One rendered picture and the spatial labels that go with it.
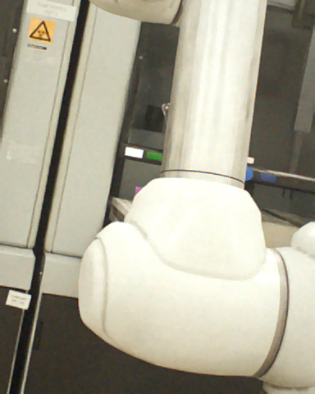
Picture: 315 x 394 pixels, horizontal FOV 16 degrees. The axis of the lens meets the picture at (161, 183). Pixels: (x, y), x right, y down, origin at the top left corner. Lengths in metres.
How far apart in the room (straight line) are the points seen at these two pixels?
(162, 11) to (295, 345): 0.80
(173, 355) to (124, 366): 1.09
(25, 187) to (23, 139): 0.10
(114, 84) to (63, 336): 0.54
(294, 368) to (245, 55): 0.36
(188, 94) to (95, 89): 1.06
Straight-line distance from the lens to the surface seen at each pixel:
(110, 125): 2.34
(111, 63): 2.34
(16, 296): 2.28
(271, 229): 2.41
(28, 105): 2.33
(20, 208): 2.34
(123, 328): 1.22
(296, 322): 1.26
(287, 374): 1.29
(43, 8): 2.34
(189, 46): 1.31
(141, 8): 1.88
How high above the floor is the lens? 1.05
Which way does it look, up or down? 3 degrees down
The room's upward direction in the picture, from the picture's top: 11 degrees clockwise
